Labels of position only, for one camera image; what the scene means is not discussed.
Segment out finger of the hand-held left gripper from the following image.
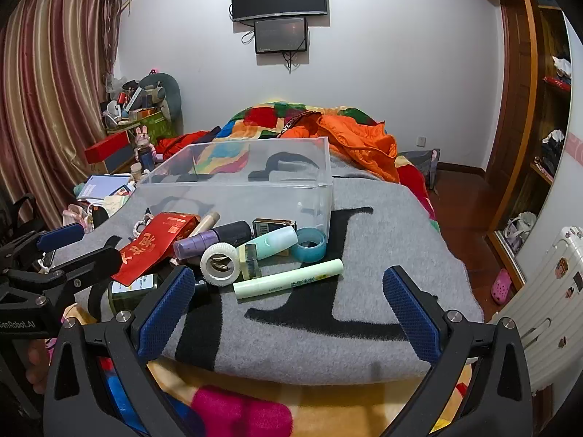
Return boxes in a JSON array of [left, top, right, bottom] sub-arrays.
[[0, 245, 125, 303], [0, 224, 86, 275]]

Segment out clear plastic box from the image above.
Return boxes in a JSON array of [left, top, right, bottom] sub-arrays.
[[132, 137, 334, 237]]

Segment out pink clog shoe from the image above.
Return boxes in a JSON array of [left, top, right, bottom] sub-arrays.
[[491, 268, 513, 305]]

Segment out teal tape roll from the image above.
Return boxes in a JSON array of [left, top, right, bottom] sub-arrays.
[[290, 228, 328, 265]]

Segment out red clothing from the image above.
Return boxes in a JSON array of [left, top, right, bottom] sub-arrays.
[[157, 131, 215, 158]]

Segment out grey bag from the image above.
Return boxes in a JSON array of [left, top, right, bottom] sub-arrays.
[[401, 148, 442, 187]]

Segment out white tape roll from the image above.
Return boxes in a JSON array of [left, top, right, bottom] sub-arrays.
[[200, 243, 239, 288]]

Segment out dark folded clothes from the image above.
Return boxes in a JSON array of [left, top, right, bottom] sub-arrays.
[[540, 130, 566, 174]]

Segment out person's left hand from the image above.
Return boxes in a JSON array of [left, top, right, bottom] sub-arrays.
[[27, 341, 52, 393]]

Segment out red packet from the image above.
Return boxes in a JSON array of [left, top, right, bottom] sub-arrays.
[[110, 212, 201, 284]]

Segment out blue notebook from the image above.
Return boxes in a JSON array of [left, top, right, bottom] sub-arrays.
[[77, 174, 130, 201]]

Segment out colourful patchwork blanket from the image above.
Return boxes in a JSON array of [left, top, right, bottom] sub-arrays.
[[61, 100, 474, 437]]

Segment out wooden wardrobe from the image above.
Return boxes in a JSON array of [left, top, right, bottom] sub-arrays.
[[442, 0, 583, 292]]

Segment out cigarette box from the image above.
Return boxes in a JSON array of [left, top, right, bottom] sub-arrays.
[[252, 217, 299, 237]]

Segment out white suitcase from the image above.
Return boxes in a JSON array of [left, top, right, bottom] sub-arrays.
[[489, 225, 583, 394]]

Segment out mint bottle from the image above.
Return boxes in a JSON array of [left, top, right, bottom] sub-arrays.
[[248, 226, 299, 258]]

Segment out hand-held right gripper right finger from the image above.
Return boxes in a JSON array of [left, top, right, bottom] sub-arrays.
[[382, 265, 535, 437]]

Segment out purple bottle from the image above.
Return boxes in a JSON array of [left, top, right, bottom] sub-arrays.
[[173, 221, 253, 260]]

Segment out wooden door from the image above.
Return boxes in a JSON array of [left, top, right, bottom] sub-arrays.
[[485, 0, 524, 183]]

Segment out red box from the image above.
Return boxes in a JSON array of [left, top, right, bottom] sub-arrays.
[[84, 130, 133, 165]]

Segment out small black monitor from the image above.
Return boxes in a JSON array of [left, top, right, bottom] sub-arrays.
[[254, 17, 308, 54]]

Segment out green box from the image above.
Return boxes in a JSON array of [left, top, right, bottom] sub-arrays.
[[137, 109, 173, 146]]

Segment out beige cosmetic stick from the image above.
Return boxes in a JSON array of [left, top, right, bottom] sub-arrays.
[[189, 212, 222, 237]]

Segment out dark grey box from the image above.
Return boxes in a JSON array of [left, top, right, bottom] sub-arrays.
[[102, 146, 137, 174]]

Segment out striped curtain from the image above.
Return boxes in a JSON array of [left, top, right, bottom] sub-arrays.
[[0, 0, 126, 233]]

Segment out grey blanket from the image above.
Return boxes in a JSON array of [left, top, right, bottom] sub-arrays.
[[50, 148, 484, 385]]

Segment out orange jacket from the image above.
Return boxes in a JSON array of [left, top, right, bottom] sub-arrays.
[[278, 114, 402, 185]]

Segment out light green tube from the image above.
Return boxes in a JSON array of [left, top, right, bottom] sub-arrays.
[[233, 259, 344, 300]]

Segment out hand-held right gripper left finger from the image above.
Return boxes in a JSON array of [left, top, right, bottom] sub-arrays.
[[43, 265, 196, 437]]

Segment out green glass bottle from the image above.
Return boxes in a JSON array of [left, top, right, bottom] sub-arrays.
[[108, 273, 160, 315]]

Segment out pink bunny toy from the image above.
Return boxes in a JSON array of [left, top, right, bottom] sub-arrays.
[[133, 126, 156, 152]]

